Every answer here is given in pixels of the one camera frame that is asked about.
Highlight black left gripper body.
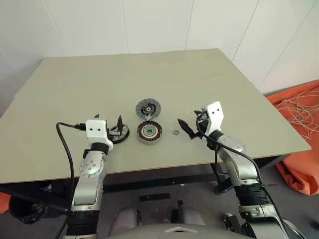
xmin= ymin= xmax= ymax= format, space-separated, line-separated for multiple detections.
xmin=106 ymin=125 xmax=123 ymax=138

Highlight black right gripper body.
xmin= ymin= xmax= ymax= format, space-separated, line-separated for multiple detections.
xmin=194 ymin=111 xmax=210 ymax=140

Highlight black rimmed silver motor rotor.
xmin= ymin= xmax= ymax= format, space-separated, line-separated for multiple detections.
xmin=109 ymin=124 xmax=131 ymax=145

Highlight grey motor stator housing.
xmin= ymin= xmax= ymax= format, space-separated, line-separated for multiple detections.
xmin=136 ymin=119 xmax=163 ymax=145

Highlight round grey rotor disc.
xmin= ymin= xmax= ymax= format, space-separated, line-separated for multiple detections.
xmin=135 ymin=97 xmax=163 ymax=121

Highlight black floor strip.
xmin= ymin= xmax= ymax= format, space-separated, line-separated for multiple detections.
xmin=139 ymin=192 xmax=171 ymax=202

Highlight grey rounded right robot leg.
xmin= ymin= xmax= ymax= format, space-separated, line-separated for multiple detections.
xmin=171 ymin=205 xmax=208 ymax=228

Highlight grey rounded robot leg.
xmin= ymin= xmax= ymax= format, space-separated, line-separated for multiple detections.
xmin=171 ymin=205 xmax=208 ymax=228
xmin=110 ymin=207 xmax=143 ymax=237

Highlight grey rounded left robot leg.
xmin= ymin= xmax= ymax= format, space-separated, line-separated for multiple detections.
xmin=110 ymin=207 xmax=143 ymax=237

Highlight grey robot torso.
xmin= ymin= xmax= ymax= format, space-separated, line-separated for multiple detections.
xmin=104 ymin=222 xmax=251 ymax=239

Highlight large orange fabric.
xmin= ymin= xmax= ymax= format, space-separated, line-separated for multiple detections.
xmin=266 ymin=79 xmax=319 ymax=198

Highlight small orange fabric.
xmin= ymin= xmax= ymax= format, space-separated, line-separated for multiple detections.
xmin=0 ymin=191 xmax=12 ymax=215

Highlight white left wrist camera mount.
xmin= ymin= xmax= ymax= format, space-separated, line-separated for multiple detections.
xmin=85 ymin=119 xmax=114 ymax=151

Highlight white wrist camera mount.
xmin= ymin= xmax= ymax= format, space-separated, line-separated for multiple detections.
xmin=85 ymin=119 xmax=114 ymax=151
xmin=203 ymin=101 xmax=225 ymax=137

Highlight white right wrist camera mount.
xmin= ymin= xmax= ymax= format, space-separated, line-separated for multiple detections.
xmin=203 ymin=101 xmax=225 ymax=137

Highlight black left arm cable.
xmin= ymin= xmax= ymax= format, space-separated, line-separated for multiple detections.
xmin=55 ymin=121 xmax=87 ymax=218

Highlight black table frame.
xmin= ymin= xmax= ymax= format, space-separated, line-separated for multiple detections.
xmin=0 ymin=148 xmax=313 ymax=216

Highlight white tangled cords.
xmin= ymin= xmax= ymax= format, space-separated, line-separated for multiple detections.
xmin=273 ymin=90 xmax=319 ymax=140

